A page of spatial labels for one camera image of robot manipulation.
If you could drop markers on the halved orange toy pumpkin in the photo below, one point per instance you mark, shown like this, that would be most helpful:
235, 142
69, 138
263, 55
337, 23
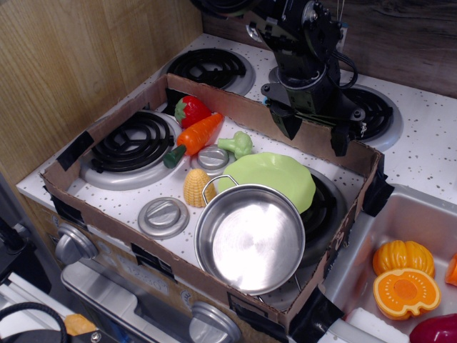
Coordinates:
403, 293

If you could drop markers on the upper grey stove knob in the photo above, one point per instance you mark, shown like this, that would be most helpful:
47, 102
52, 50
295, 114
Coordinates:
212, 160

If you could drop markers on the back left black burner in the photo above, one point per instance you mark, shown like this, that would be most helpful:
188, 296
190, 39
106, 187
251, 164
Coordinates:
219, 68

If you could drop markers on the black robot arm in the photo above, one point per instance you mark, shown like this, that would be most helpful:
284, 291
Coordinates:
303, 38

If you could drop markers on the silver oven knob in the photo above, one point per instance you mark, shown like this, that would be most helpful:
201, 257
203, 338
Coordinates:
209, 324
73, 245

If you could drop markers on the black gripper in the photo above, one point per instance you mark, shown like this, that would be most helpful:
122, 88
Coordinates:
318, 100

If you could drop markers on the yellow toy corn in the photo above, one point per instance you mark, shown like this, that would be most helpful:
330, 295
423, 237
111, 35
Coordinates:
198, 189

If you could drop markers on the red toy strawberry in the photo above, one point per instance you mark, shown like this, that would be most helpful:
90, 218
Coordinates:
190, 110

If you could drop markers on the orange toy carrot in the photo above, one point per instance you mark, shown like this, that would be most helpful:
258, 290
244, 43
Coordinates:
193, 139

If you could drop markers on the green toy broccoli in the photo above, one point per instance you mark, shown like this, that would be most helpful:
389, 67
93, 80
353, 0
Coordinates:
240, 144

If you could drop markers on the dark red toy vegetable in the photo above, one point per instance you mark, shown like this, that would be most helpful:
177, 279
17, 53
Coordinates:
436, 329

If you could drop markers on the steel pot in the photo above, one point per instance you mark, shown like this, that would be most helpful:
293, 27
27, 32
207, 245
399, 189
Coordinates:
250, 237

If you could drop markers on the hanging grey spatula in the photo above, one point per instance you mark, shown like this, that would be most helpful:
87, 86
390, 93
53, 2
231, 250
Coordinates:
344, 26

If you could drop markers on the whole orange toy pumpkin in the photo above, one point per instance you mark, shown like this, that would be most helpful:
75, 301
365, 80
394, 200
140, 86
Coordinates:
400, 255

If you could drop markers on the orange toy at edge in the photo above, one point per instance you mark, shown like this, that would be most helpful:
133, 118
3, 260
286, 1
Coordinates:
451, 272

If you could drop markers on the front left black burner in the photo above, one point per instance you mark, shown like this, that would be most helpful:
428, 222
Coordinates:
131, 156

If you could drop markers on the brown cardboard fence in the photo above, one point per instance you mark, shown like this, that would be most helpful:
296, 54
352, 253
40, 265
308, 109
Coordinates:
178, 255

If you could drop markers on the left silver oven knob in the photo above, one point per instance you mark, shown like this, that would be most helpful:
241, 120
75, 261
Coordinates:
73, 245

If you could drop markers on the black burner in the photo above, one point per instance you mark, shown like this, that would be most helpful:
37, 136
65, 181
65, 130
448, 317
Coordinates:
131, 156
219, 68
383, 124
322, 219

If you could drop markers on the light green plate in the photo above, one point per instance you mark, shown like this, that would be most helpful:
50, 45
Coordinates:
279, 172

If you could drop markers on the right silver oven knob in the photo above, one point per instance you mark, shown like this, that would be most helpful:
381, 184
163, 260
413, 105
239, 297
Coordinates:
209, 324

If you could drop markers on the lower grey stove knob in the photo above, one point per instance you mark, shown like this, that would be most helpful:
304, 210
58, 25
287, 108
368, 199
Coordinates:
163, 218

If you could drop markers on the silver oven door handle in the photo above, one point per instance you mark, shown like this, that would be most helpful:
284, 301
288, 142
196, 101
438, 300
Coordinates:
126, 307

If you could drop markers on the front right black burner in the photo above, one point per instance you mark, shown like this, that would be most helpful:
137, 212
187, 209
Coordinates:
322, 219

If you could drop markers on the grey stove knob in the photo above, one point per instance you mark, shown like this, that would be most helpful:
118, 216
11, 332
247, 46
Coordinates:
212, 160
163, 218

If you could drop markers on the back right black burner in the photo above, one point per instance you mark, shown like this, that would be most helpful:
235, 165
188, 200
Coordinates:
383, 124

